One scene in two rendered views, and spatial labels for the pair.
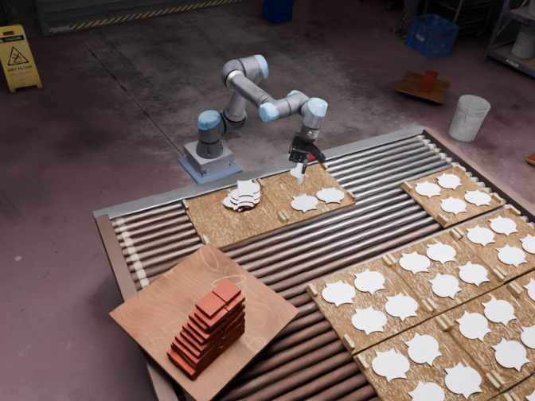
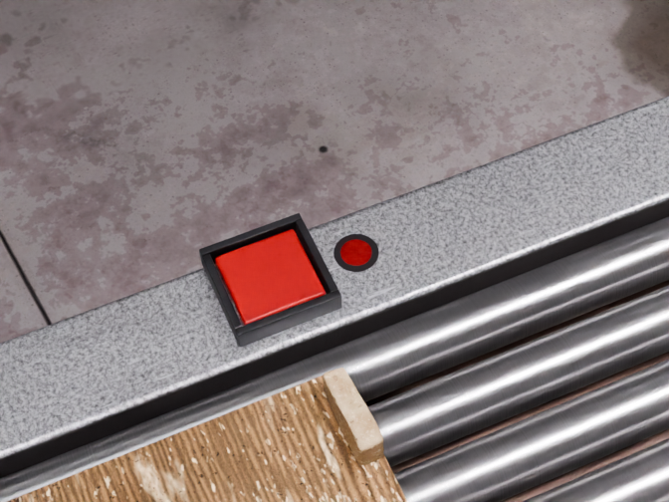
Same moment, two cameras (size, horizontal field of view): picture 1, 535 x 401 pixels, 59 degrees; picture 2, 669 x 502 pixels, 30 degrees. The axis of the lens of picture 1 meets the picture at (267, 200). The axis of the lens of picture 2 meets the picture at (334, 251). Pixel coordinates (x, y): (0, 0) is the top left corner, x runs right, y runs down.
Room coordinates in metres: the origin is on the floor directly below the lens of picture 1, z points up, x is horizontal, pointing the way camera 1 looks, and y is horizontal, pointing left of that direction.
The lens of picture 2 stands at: (1.75, -0.34, 1.65)
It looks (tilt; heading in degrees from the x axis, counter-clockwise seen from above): 56 degrees down; 10
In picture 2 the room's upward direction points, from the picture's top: 3 degrees counter-clockwise
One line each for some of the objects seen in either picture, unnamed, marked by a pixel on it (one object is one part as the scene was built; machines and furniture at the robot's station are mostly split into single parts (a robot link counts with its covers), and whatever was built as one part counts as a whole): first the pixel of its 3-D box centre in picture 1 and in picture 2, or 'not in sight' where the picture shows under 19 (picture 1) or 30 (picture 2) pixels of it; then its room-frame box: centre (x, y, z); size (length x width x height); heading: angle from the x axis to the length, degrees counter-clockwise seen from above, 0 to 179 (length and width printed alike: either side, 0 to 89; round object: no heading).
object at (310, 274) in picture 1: (357, 257); not in sight; (1.48, -0.44, 0.90); 1.95 x 0.05 x 0.05; 121
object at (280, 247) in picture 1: (333, 228); not in sight; (1.65, -0.34, 0.90); 1.95 x 0.05 x 0.05; 121
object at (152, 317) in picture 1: (206, 313); not in sight; (1.01, 0.19, 1.03); 0.50 x 0.50 x 0.02; 52
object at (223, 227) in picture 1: (233, 214); not in sight; (1.65, 0.16, 0.93); 0.41 x 0.35 x 0.02; 122
